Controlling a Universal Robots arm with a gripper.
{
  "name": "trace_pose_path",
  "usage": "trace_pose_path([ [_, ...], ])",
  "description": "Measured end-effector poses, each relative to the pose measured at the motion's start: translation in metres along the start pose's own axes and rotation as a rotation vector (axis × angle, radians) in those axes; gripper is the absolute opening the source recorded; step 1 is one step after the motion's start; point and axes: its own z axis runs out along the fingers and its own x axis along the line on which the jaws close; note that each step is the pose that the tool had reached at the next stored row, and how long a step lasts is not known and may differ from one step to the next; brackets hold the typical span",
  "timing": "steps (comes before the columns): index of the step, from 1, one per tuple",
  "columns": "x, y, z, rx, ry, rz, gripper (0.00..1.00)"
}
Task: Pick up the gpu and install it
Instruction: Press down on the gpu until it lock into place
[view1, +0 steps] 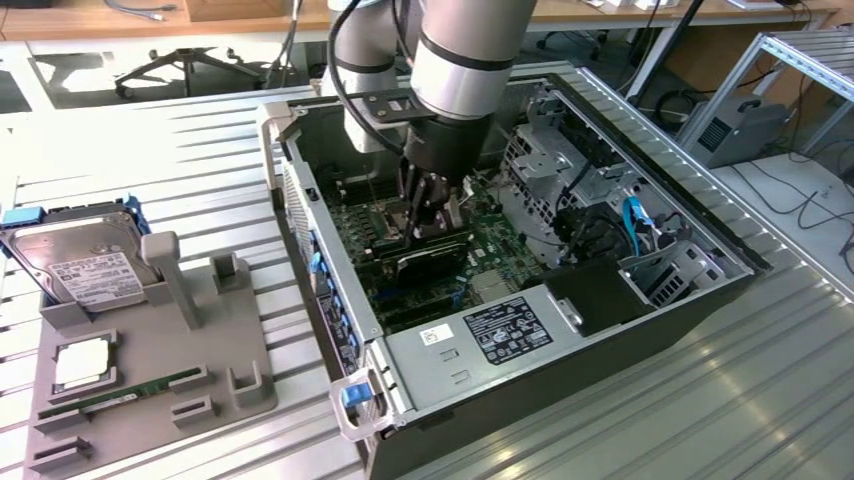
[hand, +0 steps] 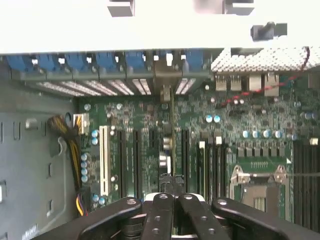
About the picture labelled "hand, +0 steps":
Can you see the open PC case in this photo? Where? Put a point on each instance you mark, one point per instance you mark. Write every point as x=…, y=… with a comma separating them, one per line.
x=30, y=155

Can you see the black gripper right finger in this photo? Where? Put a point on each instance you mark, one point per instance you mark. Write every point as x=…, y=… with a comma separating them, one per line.
x=200, y=220

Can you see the white expansion slot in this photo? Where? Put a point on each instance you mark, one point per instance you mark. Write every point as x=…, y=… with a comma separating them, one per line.
x=105, y=160

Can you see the green motherboard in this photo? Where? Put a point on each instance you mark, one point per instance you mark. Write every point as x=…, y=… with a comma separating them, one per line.
x=250, y=120

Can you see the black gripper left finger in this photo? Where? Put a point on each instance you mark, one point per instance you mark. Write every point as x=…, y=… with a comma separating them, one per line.
x=157, y=220

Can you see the thin locking lever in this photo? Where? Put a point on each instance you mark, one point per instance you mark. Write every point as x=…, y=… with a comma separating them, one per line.
x=300, y=174

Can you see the installed RAM stick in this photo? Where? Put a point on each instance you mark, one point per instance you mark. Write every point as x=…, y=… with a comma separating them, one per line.
x=203, y=170

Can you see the CPU socket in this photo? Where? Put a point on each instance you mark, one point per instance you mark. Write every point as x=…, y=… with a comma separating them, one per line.
x=257, y=195

